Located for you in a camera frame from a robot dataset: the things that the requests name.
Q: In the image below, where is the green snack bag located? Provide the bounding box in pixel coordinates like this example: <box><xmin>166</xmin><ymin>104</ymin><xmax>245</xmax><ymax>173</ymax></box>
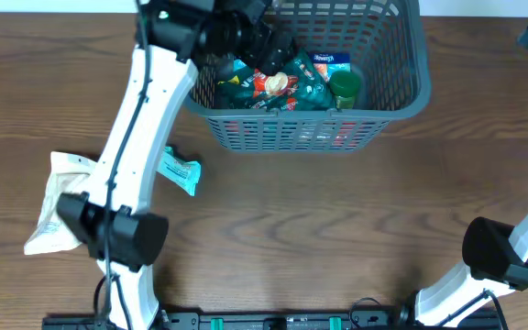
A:
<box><xmin>216</xmin><ymin>49</ymin><xmax>335</xmax><ymax>112</ymax></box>

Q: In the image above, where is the blue tissue multipack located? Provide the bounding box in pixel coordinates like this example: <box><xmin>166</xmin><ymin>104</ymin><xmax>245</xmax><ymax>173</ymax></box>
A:
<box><xmin>231</xmin><ymin>51</ymin><xmax>352</xmax><ymax>83</ymax></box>

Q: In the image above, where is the green lid jar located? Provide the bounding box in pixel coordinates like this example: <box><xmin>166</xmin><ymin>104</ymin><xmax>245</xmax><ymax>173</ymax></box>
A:
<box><xmin>329</xmin><ymin>71</ymin><xmax>361</xmax><ymax>109</ymax></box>

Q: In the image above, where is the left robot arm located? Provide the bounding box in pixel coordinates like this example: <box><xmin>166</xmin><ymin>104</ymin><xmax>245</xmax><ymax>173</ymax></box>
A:
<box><xmin>56</xmin><ymin>0</ymin><xmax>296</xmax><ymax>329</ymax></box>

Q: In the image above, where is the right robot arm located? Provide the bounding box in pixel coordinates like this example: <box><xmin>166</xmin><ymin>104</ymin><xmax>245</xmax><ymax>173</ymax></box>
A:
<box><xmin>400</xmin><ymin>215</ymin><xmax>528</xmax><ymax>329</ymax></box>

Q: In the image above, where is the grey plastic lattice basket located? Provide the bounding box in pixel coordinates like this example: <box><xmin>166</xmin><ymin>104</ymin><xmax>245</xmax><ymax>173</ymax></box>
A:
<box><xmin>184</xmin><ymin>0</ymin><xmax>431</xmax><ymax>152</ymax></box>

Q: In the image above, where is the light teal small packet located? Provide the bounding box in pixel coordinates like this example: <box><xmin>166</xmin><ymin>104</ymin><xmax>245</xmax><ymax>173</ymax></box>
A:
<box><xmin>157</xmin><ymin>146</ymin><xmax>202</xmax><ymax>196</ymax></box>

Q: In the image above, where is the beige paper pouch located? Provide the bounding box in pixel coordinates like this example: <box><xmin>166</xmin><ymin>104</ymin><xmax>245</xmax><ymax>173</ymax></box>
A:
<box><xmin>24</xmin><ymin>151</ymin><xmax>96</xmax><ymax>256</ymax></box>

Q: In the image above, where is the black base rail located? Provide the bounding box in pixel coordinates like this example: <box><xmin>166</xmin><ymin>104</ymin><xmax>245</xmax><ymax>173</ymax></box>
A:
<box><xmin>41</xmin><ymin>309</ymin><xmax>501</xmax><ymax>330</ymax></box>

